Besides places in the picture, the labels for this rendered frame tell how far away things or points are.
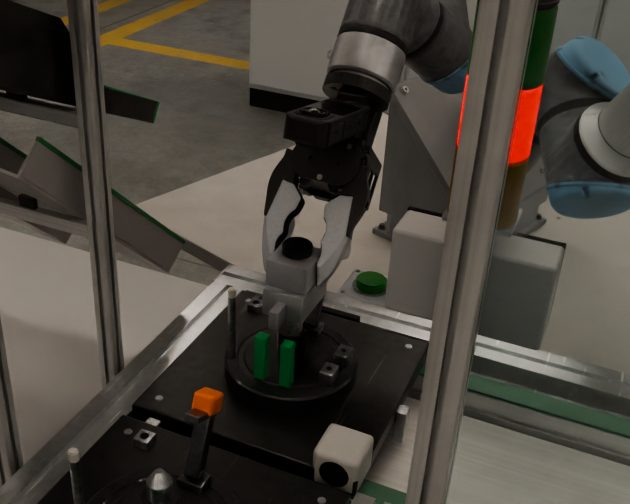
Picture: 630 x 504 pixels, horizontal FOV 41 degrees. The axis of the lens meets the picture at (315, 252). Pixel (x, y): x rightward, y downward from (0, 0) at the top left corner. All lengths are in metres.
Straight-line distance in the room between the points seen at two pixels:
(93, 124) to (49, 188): 0.08
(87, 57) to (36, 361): 0.46
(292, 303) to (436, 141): 0.56
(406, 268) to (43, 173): 0.38
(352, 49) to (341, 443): 0.39
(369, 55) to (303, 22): 3.26
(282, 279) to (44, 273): 0.56
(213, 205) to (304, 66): 2.74
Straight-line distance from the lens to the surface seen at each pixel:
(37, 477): 0.84
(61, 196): 0.87
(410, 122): 1.30
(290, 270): 0.81
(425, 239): 0.62
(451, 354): 0.63
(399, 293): 0.65
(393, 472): 0.89
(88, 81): 0.82
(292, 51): 4.18
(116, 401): 0.91
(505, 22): 0.53
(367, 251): 1.36
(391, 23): 0.89
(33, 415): 1.05
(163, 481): 0.69
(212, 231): 1.40
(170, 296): 1.23
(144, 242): 0.99
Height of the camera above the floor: 1.53
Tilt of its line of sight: 30 degrees down
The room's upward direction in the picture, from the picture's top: 4 degrees clockwise
